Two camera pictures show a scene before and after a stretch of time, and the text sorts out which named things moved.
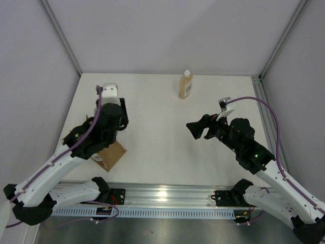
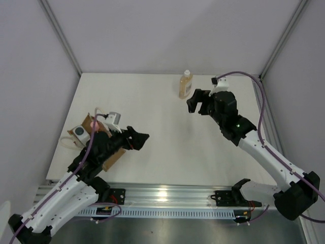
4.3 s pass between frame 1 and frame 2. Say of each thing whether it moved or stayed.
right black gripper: moved
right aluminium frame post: stayed
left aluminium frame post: stayed
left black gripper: moved
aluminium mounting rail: stayed
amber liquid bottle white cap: stayed
